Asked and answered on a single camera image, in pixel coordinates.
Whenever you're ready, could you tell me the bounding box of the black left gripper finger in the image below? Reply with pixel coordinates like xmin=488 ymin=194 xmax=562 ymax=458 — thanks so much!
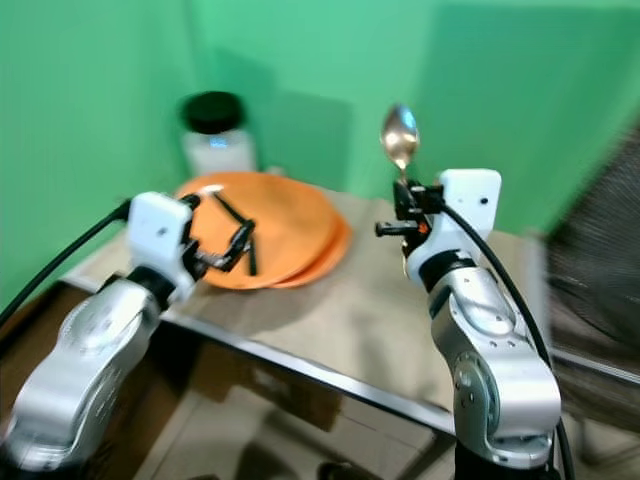
xmin=226 ymin=220 xmax=259 ymax=275
xmin=212 ymin=194 xmax=253 ymax=227

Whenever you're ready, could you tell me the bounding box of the black floor fan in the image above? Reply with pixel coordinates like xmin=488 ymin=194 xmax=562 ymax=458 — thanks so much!
xmin=544 ymin=125 xmax=640 ymax=433

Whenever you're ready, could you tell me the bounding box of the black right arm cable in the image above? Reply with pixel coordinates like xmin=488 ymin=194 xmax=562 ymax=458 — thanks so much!
xmin=442 ymin=204 xmax=577 ymax=480

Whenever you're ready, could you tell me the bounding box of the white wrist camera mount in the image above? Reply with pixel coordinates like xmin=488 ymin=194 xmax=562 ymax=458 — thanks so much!
xmin=406 ymin=168 xmax=503 ymax=267
xmin=126 ymin=191 xmax=197 ymax=293

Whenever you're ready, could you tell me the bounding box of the metal table edge rail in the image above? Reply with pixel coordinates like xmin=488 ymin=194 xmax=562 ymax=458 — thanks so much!
xmin=60 ymin=272 xmax=461 ymax=437

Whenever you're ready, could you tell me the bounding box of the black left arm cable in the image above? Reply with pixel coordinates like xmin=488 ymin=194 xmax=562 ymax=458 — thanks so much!
xmin=0 ymin=199 xmax=133 ymax=327

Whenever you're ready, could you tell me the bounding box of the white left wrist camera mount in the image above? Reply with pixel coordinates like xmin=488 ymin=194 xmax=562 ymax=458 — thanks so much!
xmin=126 ymin=191 xmax=197 ymax=293

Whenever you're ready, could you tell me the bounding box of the clear jar with black lid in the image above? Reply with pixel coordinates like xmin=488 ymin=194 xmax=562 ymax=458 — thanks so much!
xmin=179 ymin=91 xmax=257 ymax=180

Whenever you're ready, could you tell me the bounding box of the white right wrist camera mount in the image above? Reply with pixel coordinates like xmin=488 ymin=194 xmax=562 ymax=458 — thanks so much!
xmin=406 ymin=168 xmax=503 ymax=267

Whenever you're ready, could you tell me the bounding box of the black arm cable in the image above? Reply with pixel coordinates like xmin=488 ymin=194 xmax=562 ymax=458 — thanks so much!
xmin=0 ymin=199 xmax=133 ymax=327
xmin=442 ymin=204 xmax=577 ymax=480

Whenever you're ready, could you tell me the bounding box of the shiny metal spoon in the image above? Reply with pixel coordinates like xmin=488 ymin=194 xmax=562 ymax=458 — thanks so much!
xmin=380 ymin=103 xmax=421 ymax=277

